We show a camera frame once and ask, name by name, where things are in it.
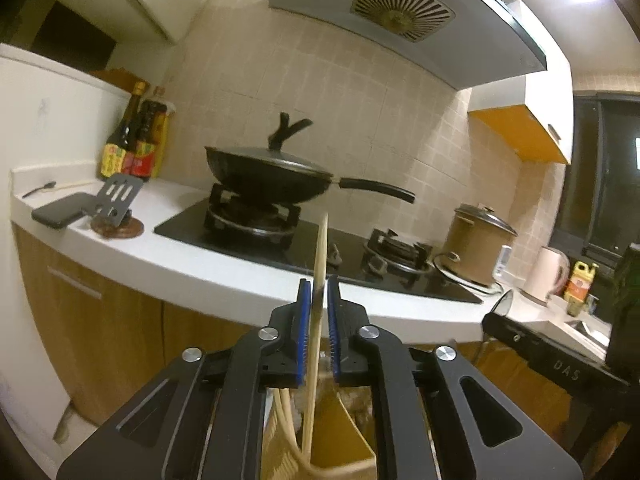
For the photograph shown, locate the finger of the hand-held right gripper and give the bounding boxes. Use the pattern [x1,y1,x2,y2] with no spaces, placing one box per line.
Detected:
[481,311,540,357]

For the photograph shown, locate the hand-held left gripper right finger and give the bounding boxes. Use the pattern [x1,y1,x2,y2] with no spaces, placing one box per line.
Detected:
[325,275,583,480]

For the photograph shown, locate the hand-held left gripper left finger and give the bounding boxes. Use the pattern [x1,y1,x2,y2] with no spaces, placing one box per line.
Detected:
[56,278,313,480]

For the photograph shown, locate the grey translucent plastic spoon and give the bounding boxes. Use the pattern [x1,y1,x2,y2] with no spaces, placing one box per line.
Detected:
[491,288,517,317]

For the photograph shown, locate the pale wooden chopstick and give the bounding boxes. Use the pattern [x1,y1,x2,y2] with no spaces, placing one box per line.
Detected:
[300,211,331,461]

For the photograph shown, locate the white electric kettle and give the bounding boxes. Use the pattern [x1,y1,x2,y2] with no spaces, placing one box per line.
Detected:
[520,246,571,306]

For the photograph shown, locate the yellow cooking oil bottle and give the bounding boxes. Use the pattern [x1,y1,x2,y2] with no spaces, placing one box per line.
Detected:
[565,261,601,317]

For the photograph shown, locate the beige rice cooker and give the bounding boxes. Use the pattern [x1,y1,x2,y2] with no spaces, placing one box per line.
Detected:
[440,203,518,288]

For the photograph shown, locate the black gas stove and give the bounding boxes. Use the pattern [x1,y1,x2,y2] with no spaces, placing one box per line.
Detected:
[154,185,483,305]

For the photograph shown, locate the white countertop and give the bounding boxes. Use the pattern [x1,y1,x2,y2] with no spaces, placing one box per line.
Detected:
[10,167,613,361]

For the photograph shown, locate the black wok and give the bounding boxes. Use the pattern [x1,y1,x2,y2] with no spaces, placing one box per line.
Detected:
[204,146,416,206]

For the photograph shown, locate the dark window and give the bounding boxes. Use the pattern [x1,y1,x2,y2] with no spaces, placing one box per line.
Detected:
[552,91,640,271]

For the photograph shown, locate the black wok lid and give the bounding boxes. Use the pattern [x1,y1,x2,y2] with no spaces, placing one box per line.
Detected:
[205,111,333,173]

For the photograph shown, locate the wooden base cabinets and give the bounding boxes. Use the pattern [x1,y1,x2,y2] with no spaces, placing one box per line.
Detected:
[10,222,631,461]

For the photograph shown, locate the brown round holder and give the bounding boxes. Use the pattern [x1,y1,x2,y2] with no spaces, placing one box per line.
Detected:
[90,212,146,241]

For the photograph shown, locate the black slotted spatula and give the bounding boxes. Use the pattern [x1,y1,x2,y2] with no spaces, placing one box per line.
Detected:
[89,174,146,228]

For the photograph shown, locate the dark bottle red label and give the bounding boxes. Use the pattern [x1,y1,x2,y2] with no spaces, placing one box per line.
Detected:
[122,100,168,183]

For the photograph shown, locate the dark bottle yellow label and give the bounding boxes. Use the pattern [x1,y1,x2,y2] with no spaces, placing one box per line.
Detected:
[100,81,148,181]

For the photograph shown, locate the black phone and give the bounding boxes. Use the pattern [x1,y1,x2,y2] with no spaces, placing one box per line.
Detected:
[31,191,93,228]

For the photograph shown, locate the small black spoon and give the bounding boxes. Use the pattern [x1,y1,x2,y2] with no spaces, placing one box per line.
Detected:
[21,181,57,199]

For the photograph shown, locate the brown wooden board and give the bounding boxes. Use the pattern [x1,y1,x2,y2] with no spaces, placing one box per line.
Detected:
[90,67,138,96]

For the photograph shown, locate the white refrigerator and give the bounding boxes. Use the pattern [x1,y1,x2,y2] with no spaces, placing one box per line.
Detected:
[0,42,133,441]

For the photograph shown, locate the black rice cooker cord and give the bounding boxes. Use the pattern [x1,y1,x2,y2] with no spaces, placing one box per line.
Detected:
[432,252,506,297]

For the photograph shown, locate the white and orange wall cabinet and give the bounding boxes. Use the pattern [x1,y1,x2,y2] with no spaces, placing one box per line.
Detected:
[467,0,573,166]

